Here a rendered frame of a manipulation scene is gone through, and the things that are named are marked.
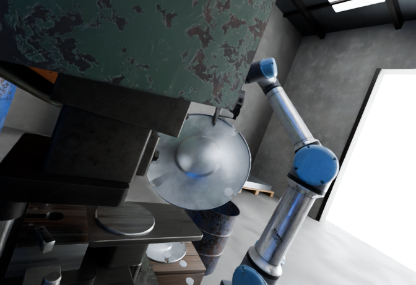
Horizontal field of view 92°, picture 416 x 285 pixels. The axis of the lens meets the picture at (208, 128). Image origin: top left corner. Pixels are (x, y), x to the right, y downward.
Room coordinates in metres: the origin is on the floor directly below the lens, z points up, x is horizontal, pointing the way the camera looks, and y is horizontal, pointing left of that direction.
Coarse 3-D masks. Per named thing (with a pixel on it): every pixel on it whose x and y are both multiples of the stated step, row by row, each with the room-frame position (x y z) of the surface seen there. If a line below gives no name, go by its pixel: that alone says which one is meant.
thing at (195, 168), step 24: (192, 120) 0.62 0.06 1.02; (168, 144) 0.56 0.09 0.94; (192, 144) 0.56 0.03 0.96; (216, 144) 0.57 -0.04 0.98; (240, 144) 0.58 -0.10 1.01; (168, 168) 0.52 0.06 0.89; (192, 168) 0.52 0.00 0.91; (216, 168) 0.53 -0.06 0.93; (240, 168) 0.54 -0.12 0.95; (168, 192) 0.48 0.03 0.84; (192, 192) 0.49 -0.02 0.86; (216, 192) 0.49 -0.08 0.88
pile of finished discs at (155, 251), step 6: (150, 246) 0.99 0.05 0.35; (156, 246) 1.00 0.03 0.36; (162, 246) 1.02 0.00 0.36; (168, 246) 1.03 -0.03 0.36; (174, 246) 1.06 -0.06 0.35; (180, 246) 1.08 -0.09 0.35; (150, 252) 0.95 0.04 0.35; (156, 252) 0.96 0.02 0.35; (162, 252) 0.98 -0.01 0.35; (174, 252) 1.01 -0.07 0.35; (180, 252) 1.03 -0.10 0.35; (150, 258) 0.91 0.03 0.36; (156, 258) 0.93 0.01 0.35; (162, 258) 0.94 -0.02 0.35; (168, 258) 0.96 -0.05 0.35; (174, 258) 0.97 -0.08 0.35; (180, 258) 0.98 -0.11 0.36
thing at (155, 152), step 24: (72, 120) 0.27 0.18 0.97; (96, 120) 0.29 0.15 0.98; (48, 144) 0.27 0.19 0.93; (72, 144) 0.28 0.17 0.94; (96, 144) 0.29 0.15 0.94; (120, 144) 0.31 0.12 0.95; (144, 144) 0.34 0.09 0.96; (48, 168) 0.27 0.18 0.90; (72, 168) 0.28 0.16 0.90; (96, 168) 0.30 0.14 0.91; (120, 168) 0.32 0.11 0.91; (144, 168) 0.37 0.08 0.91
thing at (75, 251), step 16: (32, 208) 0.35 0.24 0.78; (48, 208) 0.36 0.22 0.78; (64, 208) 0.38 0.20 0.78; (80, 208) 0.40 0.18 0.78; (32, 224) 0.31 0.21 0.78; (48, 224) 0.33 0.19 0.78; (64, 224) 0.34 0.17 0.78; (80, 224) 0.35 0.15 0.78; (32, 240) 0.29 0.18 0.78; (64, 240) 0.31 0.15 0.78; (80, 240) 0.32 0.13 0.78; (16, 256) 0.27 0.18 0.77; (32, 256) 0.28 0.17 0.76; (48, 256) 0.29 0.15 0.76; (64, 256) 0.30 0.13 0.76; (80, 256) 0.32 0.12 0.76; (16, 272) 0.27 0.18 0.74
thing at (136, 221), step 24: (96, 216) 0.38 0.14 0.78; (120, 216) 0.41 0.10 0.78; (144, 216) 0.44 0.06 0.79; (168, 216) 0.49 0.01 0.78; (96, 240) 0.33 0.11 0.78; (120, 240) 0.35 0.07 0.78; (144, 240) 0.38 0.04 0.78; (168, 240) 0.41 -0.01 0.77; (192, 240) 0.45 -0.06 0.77; (120, 264) 0.39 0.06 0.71
